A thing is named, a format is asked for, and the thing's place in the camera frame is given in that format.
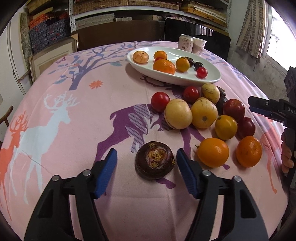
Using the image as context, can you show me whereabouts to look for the black chair back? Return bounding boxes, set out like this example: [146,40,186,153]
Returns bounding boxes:
[164,18,231,60]

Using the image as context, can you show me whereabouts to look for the dark brown chair back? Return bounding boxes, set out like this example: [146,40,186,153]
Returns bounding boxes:
[72,20,165,50]

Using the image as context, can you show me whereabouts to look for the large orange mandarin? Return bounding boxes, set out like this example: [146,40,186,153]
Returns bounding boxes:
[235,136,262,168]

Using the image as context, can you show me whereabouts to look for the white metal storage shelf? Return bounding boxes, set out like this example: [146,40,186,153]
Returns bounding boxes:
[68,1,231,32]

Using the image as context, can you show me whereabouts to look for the red cherry tomato in dish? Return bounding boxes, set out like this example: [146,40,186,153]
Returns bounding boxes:
[196,67,208,78]

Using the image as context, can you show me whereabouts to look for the dark purple mangosteen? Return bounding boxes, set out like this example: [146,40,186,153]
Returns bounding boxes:
[134,141,176,180]

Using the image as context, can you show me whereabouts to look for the orange fruit in dish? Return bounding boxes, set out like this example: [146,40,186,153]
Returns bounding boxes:
[152,59,176,75]

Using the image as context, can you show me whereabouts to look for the small red cherry tomato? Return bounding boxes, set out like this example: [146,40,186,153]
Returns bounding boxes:
[183,86,200,104]

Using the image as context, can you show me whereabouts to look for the small orange tangerine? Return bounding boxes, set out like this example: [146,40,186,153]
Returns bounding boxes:
[154,51,167,60]

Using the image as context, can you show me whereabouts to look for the pink deer pattern tablecloth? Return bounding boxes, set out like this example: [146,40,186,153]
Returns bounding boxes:
[0,41,290,241]

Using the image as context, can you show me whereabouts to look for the white paper cup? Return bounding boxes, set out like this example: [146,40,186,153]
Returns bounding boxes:
[192,37,207,56]

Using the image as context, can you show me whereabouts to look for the cardboard box with frame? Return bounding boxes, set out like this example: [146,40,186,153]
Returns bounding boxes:
[29,34,78,83]

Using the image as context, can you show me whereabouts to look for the dark plum in dish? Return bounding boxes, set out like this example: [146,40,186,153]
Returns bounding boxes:
[194,61,204,70]

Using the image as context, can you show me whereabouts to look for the person's right hand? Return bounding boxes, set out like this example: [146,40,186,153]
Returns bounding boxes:
[280,133,294,173]

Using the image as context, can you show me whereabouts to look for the dark purple passion fruit upper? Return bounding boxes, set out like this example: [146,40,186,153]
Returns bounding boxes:
[185,56,195,67]

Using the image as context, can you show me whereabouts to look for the wooden chair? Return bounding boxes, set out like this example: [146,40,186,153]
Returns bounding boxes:
[0,106,14,128]

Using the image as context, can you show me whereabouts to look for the white oval serving dish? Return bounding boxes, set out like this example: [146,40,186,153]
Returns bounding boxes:
[127,47,221,86]

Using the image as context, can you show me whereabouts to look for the patterned curtain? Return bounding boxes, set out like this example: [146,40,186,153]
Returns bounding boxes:
[236,0,266,59]

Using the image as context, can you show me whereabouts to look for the orange persimmon fruit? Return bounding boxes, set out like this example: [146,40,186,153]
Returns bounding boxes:
[197,138,230,168]

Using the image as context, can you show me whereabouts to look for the dark purple passion fruit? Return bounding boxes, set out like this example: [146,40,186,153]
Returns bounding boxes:
[185,56,195,67]
[216,86,228,115]

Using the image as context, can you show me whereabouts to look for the pink drink can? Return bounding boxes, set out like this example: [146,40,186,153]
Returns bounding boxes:
[178,34,194,52]

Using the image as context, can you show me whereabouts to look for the dark red plum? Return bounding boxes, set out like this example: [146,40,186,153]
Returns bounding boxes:
[223,99,245,122]
[236,117,256,139]

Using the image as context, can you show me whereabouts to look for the pale yellow melon fruit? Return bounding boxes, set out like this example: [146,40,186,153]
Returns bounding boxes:
[191,99,218,129]

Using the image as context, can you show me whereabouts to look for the yellow orange round fruit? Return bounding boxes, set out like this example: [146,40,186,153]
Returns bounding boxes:
[215,115,238,141]

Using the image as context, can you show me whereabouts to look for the pale yellow melon large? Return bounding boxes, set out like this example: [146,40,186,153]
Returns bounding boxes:
[164,99,193,130]

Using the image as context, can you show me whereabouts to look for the pale yellow melon small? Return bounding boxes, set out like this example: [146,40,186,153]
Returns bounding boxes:
[201,83,220,104]

